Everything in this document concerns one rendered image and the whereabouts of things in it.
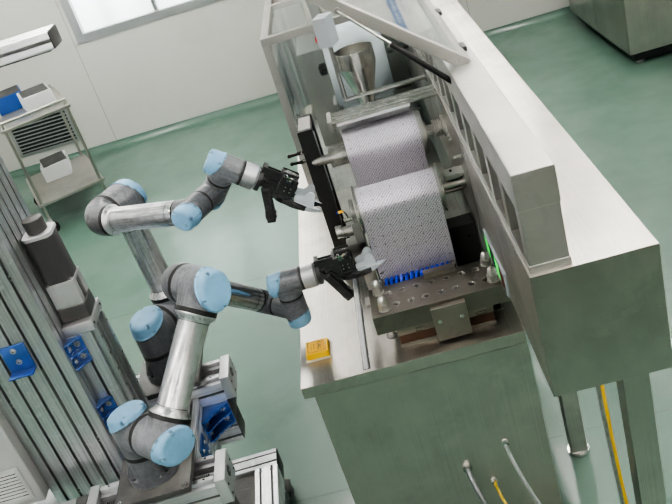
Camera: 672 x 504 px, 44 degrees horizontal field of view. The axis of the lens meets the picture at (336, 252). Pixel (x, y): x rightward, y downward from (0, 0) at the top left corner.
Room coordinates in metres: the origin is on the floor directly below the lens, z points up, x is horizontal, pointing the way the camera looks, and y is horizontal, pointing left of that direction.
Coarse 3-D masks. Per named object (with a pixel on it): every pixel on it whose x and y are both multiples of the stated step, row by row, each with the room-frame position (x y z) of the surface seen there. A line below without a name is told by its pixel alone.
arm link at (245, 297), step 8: (176, 264) 2.12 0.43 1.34; (168, 272) 2.10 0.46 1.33; (232, 288) 2.23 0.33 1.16; (240, 288) 2.25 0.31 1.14; (248, 288) 2.28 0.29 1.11; (256, 288) 2.31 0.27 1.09; (168, 296) 2.08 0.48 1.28; (232, 296) 2.22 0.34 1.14; (240, 296) 2.23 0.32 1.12; (248, 296) 2.25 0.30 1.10; (256, 296) 2.27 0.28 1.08; (264, 296) 2.30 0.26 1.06; (232, 304) 2.23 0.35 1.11; (240, 304) 2.24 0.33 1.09; (248, 304) 2.25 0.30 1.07; (256, 304) 2.27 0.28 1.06; (264, 304) 2.29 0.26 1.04; (264, 312) 2.30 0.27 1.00
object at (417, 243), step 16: (400, 224) 2.20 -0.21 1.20; (416, 224) 2.20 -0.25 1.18; (432, 224) 2.19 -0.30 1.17; (384, 240) 2.21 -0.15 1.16; (400, 240) 2.21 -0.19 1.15; (416, 240) 2.20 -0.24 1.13; (432, 240) 2.20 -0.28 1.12; (448, 240) 2.19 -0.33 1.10; (384, 256) 2.21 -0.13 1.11; (400, 256) 2.21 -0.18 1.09; (416, 256) 2.20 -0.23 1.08; (432, 256) 2.20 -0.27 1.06; (448, 256) 2.19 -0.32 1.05; (384, 272) 2.21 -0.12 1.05; (400, 272) 2.21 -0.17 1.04
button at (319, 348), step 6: (312, 342) 2.17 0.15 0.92; (318, 342) 2.16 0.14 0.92; (324, 342) 2.15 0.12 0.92; (306, 348) 2.15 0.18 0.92; (312, 348) 2.14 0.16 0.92; (318, 348) 2.13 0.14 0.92; (324, 348) 2.12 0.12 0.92; (306, 354) 2.12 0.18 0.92; (312, 354) 2.11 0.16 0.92; (318, 354) 2.11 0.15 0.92; (324, 354) 2.11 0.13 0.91
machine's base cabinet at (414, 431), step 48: (384, 384) 1.97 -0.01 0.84; (432, 384) 1.95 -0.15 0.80; (480, 384) 1.94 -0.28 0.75; (528, 384) 1.92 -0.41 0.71; (336, 432) 1.98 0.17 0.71; (384, 432) 1.97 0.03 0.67; (432, 432) 1.96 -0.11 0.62; (480, 432) 1.94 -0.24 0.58; (528, 432) 1.93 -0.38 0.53; (384, 480) 1.98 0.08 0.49; (432, 480) 1.96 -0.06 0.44; (480, 480) 1.95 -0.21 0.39; (528, 480) 1.93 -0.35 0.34
